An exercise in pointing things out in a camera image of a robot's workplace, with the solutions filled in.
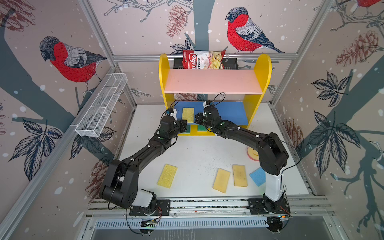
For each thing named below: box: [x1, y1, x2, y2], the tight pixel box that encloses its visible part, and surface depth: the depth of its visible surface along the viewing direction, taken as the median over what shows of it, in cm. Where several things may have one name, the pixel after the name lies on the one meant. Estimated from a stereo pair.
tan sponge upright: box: [232, 164, 248, 187], surface depth 85 cm
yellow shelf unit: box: [159, 53, 272, 136], surface depth 79 cm
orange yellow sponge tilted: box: [212, 168, 231, 194], surface depth 83 cm
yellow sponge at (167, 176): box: [156, 163, 178, 189], surface depth 85 cm
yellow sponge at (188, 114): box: [182, 107, 194, 124], surface depth 97 cm
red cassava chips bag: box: [182, 50, 226, 70], surface depth 88 cm
